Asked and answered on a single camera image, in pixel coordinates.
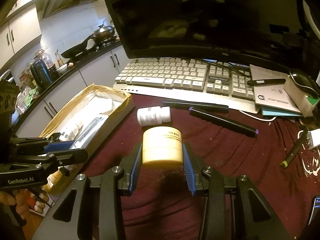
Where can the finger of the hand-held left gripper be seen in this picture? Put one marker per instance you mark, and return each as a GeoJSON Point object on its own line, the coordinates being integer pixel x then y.
{"type": "Point", "coordinates": [72, 155]}
{"type": "Point", "coordinates": [60, 146]}

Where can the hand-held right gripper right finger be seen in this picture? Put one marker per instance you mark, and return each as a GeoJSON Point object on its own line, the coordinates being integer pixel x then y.
{"type": "Point", "coordinates": [190, 170]}

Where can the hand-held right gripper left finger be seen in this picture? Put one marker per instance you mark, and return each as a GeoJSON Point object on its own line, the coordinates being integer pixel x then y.
{"type": "Point", "coordinates": [136, 170]}

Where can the white plastic bottle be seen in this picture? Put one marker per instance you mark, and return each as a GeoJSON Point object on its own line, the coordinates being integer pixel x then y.
{"type": "Point", "coordinates": [72, 130]}

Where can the yellow round jar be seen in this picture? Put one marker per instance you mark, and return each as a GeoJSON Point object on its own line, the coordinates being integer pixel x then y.
{"type": "Point", "coordinates": [162, 145]}

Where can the cardboard box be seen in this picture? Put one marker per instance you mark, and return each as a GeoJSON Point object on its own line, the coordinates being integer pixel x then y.
{"type": "Point", "coordinates": [107, 90]}

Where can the person's left hand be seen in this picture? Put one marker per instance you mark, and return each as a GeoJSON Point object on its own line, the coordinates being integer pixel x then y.
{"type": "Point", "coordinates": [23, 205]}

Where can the maroon cloth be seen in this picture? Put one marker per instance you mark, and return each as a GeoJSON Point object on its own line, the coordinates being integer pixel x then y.
{"type": "Point", "coordinates": [160, 195]}

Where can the white pill bottle red label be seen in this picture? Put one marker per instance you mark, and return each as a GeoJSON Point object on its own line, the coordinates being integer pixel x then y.
{"type": "Point", "coordinates": [152, 116]}

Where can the green plastic bag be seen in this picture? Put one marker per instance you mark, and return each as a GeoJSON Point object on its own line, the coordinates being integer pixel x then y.
{"type": "Point", "coordinates": [30, 97]}

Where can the black marker purple ends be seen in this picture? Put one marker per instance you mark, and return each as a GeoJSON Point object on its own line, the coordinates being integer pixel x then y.
{"type": "Point", "coordinates": [225, 122]}

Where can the dark kettle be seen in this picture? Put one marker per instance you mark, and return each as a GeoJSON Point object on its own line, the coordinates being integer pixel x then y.
{"type": "Point", "coordinates": [41, 73]}

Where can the white bowl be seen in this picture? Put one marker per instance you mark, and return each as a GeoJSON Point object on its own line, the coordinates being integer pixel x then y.
{"type": "Point", "coordinates": [62, 69]}

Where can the seasoning bottle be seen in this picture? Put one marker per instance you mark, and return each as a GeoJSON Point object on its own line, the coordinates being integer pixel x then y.
{"type": "Point", "coordinates": [59, 61]}

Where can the white base cabinet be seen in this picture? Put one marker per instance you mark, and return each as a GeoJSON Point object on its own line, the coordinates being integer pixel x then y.
{"type": "Point", "coordinates": [95, 67]}

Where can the glass jar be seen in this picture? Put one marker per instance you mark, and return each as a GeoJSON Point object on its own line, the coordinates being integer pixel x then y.
{"type": "Point", "coordinates": [47, 58]}

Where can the black kitchen counter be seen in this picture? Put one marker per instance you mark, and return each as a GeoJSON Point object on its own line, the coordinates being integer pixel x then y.
{"type": "Point", "coordinates": [82, 59]}

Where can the black frying pan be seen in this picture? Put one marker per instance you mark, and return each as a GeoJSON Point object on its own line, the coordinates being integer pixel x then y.
{"type": "Point", "coordinates": [73, 51]}

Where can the white and grey keyboard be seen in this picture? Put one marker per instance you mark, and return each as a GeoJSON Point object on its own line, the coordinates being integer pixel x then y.
{"type": "Point", "coordinates": [162, 77]}

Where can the blue booklet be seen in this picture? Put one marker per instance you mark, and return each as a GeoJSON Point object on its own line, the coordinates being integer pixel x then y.
{"type": "Point", "coordinates": [275, 112]}

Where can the black pen green tip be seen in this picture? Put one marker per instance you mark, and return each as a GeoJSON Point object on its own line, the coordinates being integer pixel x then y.
{"type": "Point", "coordinates": [293, 150]}

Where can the grey notebook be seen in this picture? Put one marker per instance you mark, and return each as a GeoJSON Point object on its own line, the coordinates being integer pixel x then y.
{"type": "Point", "coordinates": [272, 97]}

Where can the gas stove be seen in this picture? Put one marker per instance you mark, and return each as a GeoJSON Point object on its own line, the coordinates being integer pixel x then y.
{"type": "Point", "coordinates": [107, 42]}

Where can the steel wok with lid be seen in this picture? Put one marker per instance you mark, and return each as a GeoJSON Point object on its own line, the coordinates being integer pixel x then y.
{"type": "Point", "coordinates": [103, 33]}

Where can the white charger plug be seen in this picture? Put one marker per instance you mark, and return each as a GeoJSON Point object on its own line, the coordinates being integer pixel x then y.
{"type": "Point", "coordinates": [313, 140]}

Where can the white and green carton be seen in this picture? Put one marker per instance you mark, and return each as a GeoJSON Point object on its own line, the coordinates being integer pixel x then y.
{"type": "Point", "coordinates": [297, 97]}

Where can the black smartphone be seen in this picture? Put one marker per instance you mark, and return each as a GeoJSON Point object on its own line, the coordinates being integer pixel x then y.
{"type": "Point", "coordinates": [315, 212]}

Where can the black computer mouse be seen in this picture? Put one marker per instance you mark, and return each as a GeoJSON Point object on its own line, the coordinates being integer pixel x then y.
{"type": "Point", "coordinates": [302, 81]}

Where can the black monitor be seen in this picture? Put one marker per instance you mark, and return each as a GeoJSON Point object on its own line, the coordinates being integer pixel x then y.
{"type": "Point", "coordinates": [200, 17]}

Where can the white wall cabinet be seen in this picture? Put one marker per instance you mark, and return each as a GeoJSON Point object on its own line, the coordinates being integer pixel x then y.
{"type": "Point", "coordinates": [22, 32]}

